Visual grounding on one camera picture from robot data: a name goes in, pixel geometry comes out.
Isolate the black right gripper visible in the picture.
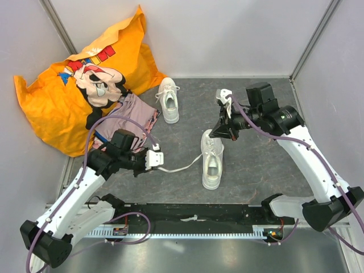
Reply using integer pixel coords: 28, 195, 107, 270
209, 104, 262, 141

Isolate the white sneaker with laces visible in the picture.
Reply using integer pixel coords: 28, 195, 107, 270
158, 129, 224, 190

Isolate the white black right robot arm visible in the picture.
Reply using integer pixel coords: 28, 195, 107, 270
209, 82, 363, 231

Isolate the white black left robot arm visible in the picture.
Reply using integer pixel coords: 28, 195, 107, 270
20, 129, 164, 268

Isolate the pink patterned cloth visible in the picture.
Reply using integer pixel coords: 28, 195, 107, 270
93, 94, 160, 152

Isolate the white tied sneaker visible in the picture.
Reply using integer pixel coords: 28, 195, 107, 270
155, 77, 180, 124

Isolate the white tape scrap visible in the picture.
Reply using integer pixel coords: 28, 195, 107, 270
180, 214, 206, 222

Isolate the orange cartoon print bag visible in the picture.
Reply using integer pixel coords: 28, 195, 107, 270
14, 9, 164, 157

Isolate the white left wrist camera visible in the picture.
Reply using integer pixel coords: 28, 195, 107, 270
145, 144, 164, 171

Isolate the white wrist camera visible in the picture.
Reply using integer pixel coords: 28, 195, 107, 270
145, 144, 164, 171
216, 89, 233, 117

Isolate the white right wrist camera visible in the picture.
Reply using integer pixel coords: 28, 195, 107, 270
216, 89, 233, 117

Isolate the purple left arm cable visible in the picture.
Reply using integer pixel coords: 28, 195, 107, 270
24, 115, 160, 273

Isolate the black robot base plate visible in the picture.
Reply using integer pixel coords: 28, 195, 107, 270
114, 203, 295, 235

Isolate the slotted aluminium cable duct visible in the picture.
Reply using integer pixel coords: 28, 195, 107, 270
85, 225, 283, 240

